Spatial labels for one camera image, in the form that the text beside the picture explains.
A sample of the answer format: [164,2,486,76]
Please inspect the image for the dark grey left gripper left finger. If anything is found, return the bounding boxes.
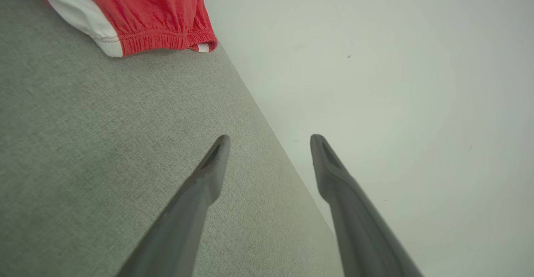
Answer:
[117,134,231,277]

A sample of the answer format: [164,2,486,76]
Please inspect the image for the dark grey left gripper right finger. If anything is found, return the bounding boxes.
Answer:
[310,134,424,277]

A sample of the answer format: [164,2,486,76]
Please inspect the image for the red shorts with white panels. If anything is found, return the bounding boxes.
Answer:
[23,0,219,58]

